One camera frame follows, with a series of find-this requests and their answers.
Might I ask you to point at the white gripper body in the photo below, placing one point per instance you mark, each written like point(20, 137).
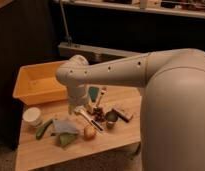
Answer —
point(77, 100)

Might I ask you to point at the yellow-red apple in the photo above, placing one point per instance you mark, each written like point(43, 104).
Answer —
point(89, 132)

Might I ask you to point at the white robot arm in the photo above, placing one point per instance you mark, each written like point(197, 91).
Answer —
point(172, 117)

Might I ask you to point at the white brush tool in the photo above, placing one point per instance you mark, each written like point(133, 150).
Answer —
point(102, 92)

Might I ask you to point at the dark grape bunch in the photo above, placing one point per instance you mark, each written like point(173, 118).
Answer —
point(99, 114)

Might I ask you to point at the light blue cloth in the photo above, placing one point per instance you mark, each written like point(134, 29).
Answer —
point(63, 126)

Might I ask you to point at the dark metal cup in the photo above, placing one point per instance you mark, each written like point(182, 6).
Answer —
point(111, 118)

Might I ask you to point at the orange plastic bin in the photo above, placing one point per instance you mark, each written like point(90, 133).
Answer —
point(37, 84)

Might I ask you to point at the green leafy vegetable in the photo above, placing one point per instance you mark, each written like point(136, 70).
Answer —
point(66, 138)

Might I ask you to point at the brown rectangular block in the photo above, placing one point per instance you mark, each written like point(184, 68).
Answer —
point(123, 114)

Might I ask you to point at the white round cup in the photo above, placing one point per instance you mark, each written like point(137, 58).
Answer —
point(32, 116)

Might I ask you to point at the green cucumber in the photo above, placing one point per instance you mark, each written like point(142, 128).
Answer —
point(41, 130)

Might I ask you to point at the grey metal pole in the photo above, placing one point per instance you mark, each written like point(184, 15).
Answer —
point(67, 37)

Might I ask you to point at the upper white shelf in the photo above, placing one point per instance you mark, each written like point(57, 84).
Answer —
point(184, 8)

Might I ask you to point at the grey metal shelf rail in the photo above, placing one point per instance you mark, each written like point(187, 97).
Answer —
point(93, 53)

